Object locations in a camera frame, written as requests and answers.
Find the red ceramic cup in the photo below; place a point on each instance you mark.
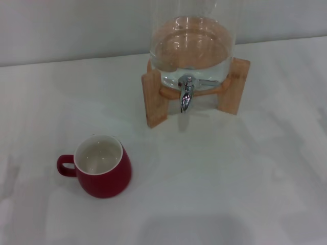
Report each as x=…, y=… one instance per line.
x=107, y=181

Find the chrome faucet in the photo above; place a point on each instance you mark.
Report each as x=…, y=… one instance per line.
x=186, y=97

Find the wooden dispenser stand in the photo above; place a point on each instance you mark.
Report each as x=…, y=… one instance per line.
x=154, y=102

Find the clear glass water dispenser jar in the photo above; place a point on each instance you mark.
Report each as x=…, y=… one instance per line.
x=194, y=38

